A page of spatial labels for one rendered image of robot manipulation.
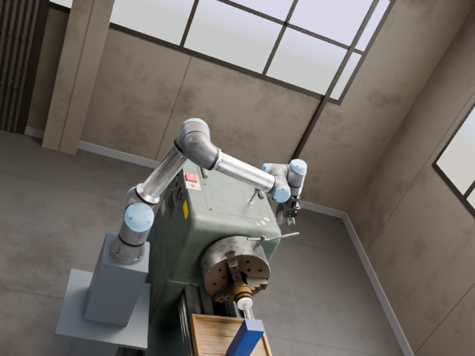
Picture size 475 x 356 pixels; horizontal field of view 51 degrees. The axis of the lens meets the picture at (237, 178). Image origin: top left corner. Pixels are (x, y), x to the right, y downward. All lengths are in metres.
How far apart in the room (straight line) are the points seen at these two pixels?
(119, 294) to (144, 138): 2.73
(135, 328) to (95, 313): 0.20
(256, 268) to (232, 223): 0.24
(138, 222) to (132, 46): 2.61
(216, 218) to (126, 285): 0.51
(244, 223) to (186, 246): 0.30
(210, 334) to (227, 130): 2.77
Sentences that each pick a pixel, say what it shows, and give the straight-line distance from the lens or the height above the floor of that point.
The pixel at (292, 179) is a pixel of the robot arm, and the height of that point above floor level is 1.62.
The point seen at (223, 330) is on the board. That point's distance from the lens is 2.40.
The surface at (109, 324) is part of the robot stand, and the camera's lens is 2.42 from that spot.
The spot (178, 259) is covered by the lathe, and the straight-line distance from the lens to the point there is 2.45.
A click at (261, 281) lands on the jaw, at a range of 2.38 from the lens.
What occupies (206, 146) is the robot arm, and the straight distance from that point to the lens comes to 1.92.
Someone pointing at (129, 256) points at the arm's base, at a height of 1.14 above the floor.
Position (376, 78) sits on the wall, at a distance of 4.90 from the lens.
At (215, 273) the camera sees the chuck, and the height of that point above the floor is 1.09.
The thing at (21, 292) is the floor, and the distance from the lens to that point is 3.49.
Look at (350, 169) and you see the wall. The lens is 5.30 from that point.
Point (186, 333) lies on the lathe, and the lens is 2.46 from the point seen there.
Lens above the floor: 2.57
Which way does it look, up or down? 29 degrees down
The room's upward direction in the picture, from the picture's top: 25 degrees clockwise
